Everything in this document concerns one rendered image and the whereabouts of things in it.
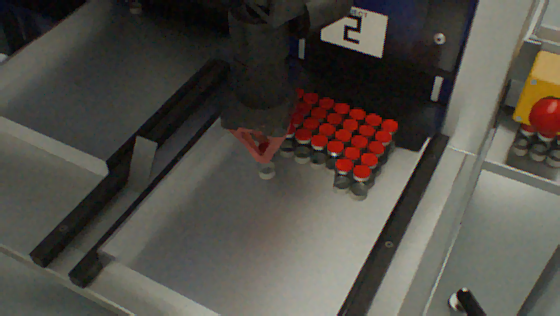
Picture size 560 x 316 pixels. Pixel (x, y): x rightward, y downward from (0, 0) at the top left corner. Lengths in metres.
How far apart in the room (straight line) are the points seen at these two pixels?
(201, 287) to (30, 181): 0.28
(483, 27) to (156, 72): 0.48
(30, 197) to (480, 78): 0.57
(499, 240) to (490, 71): 1.19
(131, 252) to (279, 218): 0.18
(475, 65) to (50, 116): 0.57
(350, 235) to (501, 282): 1.14
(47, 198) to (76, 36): 0.34
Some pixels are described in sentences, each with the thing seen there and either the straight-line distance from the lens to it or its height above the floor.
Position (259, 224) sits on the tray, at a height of 0.88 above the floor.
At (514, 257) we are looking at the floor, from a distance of 1.86.
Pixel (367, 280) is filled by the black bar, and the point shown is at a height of 0.90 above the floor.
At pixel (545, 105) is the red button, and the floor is 1.01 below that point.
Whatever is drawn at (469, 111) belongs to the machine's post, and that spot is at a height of 0.95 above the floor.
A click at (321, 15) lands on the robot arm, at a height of 1.12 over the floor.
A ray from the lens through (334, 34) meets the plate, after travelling 0.77.
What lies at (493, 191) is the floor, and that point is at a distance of 2.00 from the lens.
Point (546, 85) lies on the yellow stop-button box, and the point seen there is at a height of 1.02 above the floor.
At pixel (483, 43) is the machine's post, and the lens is 0.71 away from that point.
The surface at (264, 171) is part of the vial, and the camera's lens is 0.70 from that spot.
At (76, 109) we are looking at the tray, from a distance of 0.89.
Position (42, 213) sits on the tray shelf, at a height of 0.88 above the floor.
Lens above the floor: 1.44
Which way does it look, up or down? 47 degrees down
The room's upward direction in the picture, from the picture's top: straight up
